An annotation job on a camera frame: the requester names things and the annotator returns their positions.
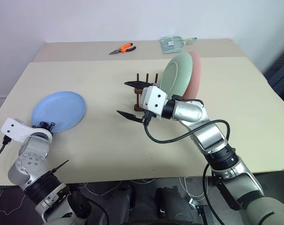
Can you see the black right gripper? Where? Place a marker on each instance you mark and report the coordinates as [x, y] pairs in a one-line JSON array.
[[148, 116]]

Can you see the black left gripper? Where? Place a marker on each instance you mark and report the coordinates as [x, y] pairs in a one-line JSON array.
[[40, 128]]

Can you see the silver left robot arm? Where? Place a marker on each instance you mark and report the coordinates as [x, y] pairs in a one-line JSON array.
[[30, 164]]

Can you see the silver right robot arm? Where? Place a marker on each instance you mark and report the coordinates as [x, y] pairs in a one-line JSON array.
[[210, 138]]

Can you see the dark wooden dish rack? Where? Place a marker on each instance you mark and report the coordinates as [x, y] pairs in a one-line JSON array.
[[137, 100]]

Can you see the blue plate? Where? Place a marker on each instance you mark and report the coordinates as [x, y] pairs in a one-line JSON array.
[[58, 110]]

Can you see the green plate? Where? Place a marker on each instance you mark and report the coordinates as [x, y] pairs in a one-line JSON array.
[[176, 75]]

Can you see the pink plate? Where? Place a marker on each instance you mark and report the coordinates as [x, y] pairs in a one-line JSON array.
[[195, 77]]

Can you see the clear plastic bag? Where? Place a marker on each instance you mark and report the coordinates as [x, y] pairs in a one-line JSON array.
[[172, 44]]

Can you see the small clear green object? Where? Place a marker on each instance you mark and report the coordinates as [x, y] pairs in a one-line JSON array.
[[191, 39]]

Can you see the dark rounded shape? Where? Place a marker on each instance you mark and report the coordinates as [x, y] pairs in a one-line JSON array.
[[172, 201], [122, 201]]

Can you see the black textured object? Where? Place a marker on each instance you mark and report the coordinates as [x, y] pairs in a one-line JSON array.
[[281, 72]]

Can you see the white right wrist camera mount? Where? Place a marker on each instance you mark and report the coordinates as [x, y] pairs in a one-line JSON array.
[[153, 98]]

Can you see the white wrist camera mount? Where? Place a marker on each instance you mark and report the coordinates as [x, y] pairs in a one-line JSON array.
[[153, 98], [14, 130]]

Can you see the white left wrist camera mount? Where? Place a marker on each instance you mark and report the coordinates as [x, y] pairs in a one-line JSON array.
[[14, 130]]

